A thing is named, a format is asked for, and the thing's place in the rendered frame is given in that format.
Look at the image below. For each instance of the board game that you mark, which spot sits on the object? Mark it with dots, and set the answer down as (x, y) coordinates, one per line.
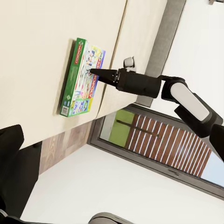
(81, 84)

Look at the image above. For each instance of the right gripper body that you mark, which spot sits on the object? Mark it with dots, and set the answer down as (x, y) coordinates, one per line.
(131, 82)

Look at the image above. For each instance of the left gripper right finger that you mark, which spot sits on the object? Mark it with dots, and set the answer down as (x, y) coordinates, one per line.
(217, 139)

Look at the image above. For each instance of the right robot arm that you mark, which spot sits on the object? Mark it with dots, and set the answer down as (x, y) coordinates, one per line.
(197, 114)

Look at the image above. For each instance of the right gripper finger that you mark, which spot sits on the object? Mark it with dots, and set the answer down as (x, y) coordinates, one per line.
(107, 81)
(107, 73)

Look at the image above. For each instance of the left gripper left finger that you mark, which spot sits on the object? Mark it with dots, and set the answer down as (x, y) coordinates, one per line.
(11, 139)

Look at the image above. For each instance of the door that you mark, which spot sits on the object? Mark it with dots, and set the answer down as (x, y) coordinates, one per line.
(161, 143)

